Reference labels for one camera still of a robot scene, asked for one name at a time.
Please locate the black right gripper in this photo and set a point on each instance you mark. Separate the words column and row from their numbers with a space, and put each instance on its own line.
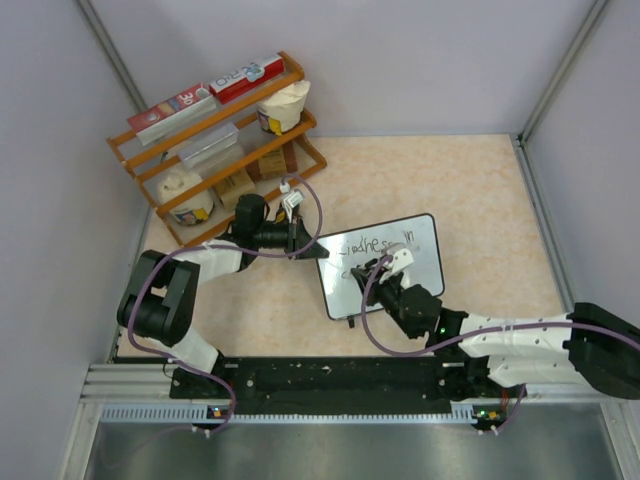
column 377, row 286

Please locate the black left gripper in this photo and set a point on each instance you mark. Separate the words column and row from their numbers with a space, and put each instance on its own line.
column 297, row 236

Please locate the black framed whiteboard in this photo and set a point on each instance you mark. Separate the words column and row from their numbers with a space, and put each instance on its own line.
column 353, row 248

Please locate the black yellow drink can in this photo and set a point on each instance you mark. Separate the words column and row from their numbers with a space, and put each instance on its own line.
column 284, row 213

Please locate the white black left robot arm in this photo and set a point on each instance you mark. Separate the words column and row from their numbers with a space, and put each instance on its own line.
column 159, row 300

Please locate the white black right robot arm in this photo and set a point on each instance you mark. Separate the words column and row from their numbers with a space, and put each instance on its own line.
column 586, row 346

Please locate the orange wooden shelf rack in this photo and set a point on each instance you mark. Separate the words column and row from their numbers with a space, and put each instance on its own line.
column 147, row 165

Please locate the clear plastic box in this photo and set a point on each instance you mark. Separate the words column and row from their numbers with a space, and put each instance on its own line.
column 207, row 144

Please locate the white paper bag right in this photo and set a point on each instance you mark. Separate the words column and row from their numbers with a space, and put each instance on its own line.
column 281, row 112

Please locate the red white foil box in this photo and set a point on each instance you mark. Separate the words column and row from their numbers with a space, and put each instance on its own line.
column 248, row 77

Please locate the red grey wrap box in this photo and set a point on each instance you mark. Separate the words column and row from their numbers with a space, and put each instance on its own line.
column 168, row 115

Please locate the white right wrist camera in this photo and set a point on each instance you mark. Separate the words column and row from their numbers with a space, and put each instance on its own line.
column 401, row 259

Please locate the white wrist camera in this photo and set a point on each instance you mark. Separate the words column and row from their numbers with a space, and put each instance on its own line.
column 291, row 198
column 401, row 259

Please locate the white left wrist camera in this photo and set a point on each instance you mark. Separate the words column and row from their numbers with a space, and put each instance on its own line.
column 291, row 198

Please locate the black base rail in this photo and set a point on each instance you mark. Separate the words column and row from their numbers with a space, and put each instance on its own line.
column 342, row 385

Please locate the aluminium frame rail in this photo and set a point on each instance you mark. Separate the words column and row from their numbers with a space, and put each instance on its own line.
column 127, row 383

